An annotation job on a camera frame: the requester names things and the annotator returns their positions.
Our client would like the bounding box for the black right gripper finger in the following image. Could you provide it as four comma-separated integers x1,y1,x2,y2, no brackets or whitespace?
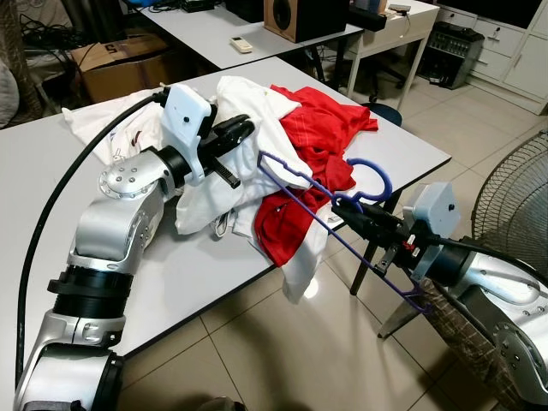
338,210,400,249
334,195,405,235

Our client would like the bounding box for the plain white T-shirt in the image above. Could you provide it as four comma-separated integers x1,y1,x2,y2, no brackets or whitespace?
176,75,335,305

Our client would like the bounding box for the purple plastic hanger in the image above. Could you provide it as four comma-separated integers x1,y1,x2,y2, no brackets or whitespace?
257,152,429,313

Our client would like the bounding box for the red shirt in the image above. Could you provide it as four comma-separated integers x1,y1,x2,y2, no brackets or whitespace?
253,84,379,268

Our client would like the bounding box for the white cloth with red print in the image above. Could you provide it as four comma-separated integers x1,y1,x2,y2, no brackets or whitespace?
64,86,168,168

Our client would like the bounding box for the blue round stool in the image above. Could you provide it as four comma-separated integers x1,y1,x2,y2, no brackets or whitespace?
360,103,403,129

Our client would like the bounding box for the white table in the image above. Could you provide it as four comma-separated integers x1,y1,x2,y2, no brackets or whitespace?
141,0,365,71
0,56,453,365

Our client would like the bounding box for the open brown cardboard box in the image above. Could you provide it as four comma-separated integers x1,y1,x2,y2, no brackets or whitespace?
68,34,185,104

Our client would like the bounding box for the metal grille fan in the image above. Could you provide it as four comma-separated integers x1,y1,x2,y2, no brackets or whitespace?
471,128,548,258

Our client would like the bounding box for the black speaker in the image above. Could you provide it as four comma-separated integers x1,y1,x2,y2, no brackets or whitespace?
224,0,266,24

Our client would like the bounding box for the wooden speaker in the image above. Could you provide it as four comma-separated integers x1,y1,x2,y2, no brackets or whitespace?
263,0,349,44

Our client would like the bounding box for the small white desk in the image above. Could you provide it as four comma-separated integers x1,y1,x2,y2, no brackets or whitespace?
345,0,440,102

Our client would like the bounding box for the white drawer cabinet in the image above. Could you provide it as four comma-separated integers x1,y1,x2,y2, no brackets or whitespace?
437,0,548,104

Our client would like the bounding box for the grey robot leg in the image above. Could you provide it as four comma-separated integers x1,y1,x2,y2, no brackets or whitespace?
167,394,236,411

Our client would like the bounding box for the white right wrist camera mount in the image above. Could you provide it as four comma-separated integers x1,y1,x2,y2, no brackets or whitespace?
401,182,455,253

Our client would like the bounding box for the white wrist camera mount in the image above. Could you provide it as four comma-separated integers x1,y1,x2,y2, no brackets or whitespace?
160,83,215,185
401,182,455,253

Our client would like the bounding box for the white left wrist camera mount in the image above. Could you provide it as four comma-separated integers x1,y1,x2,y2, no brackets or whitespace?
160,83,215,185

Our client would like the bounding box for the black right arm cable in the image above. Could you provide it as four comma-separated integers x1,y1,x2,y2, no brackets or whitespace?
415,235,548,288

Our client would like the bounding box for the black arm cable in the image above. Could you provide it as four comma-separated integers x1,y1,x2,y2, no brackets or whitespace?
415,235,548,288
15,90,168,390

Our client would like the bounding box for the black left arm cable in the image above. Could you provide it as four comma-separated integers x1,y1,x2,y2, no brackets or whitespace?
15,90,168,390

